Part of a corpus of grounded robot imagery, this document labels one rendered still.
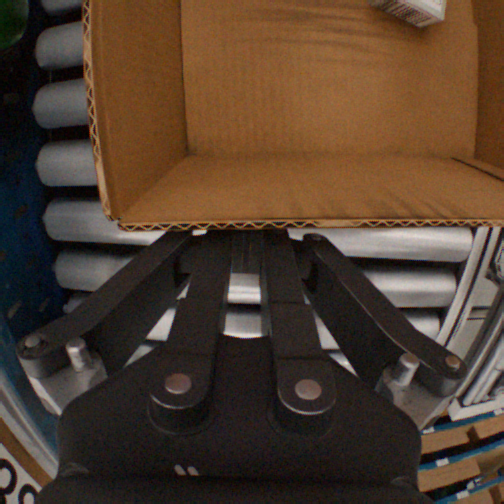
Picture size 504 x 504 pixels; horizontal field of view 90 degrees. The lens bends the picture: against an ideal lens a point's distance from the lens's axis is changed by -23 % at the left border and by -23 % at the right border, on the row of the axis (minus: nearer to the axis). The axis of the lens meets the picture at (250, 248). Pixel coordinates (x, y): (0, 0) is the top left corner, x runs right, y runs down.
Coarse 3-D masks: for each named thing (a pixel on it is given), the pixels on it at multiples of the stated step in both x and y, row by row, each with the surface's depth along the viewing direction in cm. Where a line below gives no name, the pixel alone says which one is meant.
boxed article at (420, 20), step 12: (372, 0) 19; (384, 0) 18; (396, 0) 18; (408, 0) 17; (420, 0) 17; (432, 0) 17; (444, 0) 16; (396, 12) 20; (408, 12) 19; (420, 12) 18; (432, 12) 17; (444, 12) 17; (420, 24) 20
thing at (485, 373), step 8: (496, 352) 40; (488, 360) 42; (496, 360) 40; (488, 368) 42; (480, 376) 43; (488, 376) 42; (480, 384) 43; (472, 392) 44; (464, 400) 46; (472, 400) 45
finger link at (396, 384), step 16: (400, 368) 8; (416, 368) 7; (384, 384) 8; (400, 384) 8; (416, 384) 8; (400, 400) 7; (416, 400) 7; (432, 400) 7; (448, 400) 7; (416, 416) 7; (432, 416) 7
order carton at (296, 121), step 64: (128, 0) 12; (192, 0) 21; (256, 0) 21; (320, 0) 21; (448, 0) 20; (128, 64) 13; (192, 64) 23; (256, 64) 23; (320, 64) 23; (384, 64) 23; (448, 64) 22; (128, 128) 14; (192, 128) 26; (256, 128) 26; (320, 128) 26; (384, 128) 26; (448, 128) 25; (128, 192) 14; (192, 192) 16; (256, 192) 16; (320, 192) 16; (384, 192) 16; (448, 192) 16
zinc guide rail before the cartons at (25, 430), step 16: (0, 368) 23; (0, 384) 23; (0, 400) 24; (16, 400) 25; (16, 416) 25; (16, 432) 27; (32, 432) 26; (32, 448) 29; (48, 448) 29; (48, 464) 30
